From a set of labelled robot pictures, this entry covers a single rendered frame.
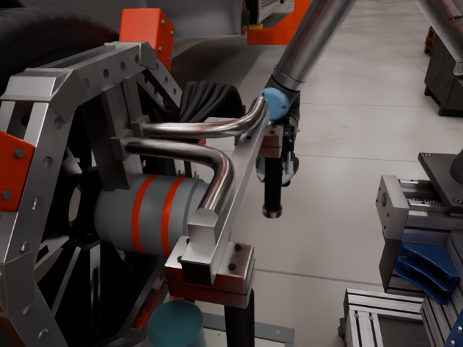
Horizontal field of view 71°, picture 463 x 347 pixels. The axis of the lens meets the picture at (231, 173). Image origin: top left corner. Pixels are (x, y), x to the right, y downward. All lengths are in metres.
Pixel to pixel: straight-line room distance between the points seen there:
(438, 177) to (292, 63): 0.40
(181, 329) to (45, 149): 0.33
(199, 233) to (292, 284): 1.28
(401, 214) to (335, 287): 0.87
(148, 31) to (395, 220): 0.63
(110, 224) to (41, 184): 0.19
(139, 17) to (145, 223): 0.36
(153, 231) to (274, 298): 1.07
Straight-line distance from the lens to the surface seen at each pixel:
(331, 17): 0.71
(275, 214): 0.72
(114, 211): 0.55
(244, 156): 0.47
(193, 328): 0.56
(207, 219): 0.32
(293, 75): 0.73
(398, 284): 0.94
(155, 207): 0.52
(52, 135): 0.40
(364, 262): 1.75
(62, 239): 0.60
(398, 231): 0.82
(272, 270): 1.63
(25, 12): 0.53
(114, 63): 0.50
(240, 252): 0.36
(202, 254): 0.32
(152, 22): 0.64
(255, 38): 4.07
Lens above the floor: 1.20
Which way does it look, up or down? 31 degrees down
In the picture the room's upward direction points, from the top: 3 degrees counter-clockwise
